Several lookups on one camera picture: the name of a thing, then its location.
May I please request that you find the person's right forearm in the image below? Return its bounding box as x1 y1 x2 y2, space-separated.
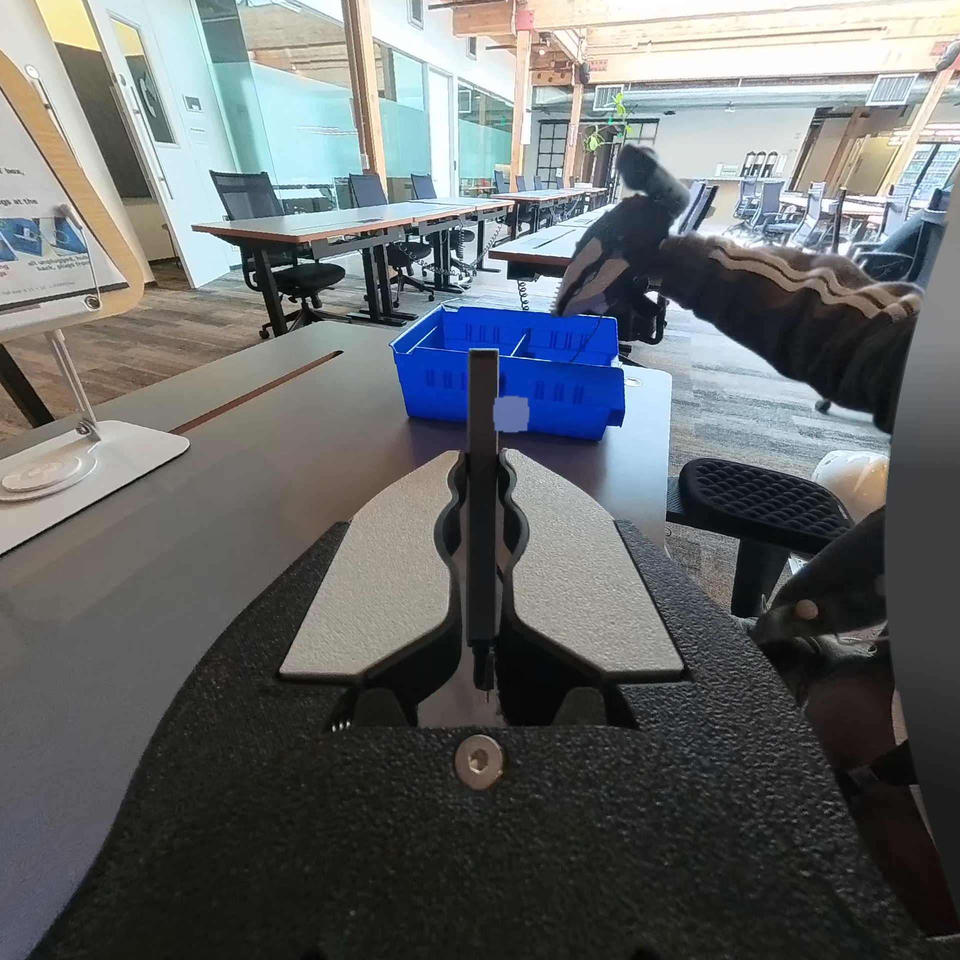
645 230 925 439

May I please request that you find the wooden support column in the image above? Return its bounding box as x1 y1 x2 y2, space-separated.
341 0 390 184

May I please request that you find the wooden office desk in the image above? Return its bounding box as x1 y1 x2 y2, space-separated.
488 203 619 283
192 195 520 340

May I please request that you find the blue plastic bin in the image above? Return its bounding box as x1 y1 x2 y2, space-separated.
390 306 628 442

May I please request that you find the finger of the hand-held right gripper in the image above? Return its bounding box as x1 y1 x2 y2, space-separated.
551 225 637 319

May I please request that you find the printed paper sheet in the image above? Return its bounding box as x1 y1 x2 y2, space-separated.
0 87 130 318

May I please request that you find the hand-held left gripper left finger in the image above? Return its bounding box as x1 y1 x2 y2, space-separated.
279 450 471 691

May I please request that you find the white document stand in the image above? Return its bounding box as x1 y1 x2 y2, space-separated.
0 327 192 558

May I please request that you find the black office chair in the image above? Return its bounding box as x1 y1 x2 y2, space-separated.
732 177 849 253
210 170 348 340

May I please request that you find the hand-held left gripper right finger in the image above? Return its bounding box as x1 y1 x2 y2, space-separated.
498 447 687 685

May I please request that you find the black mesh chair armrest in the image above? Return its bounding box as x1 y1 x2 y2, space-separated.
666 456 858 619

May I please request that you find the grey slim usb hub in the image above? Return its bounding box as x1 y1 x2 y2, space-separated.
462 348 505 691

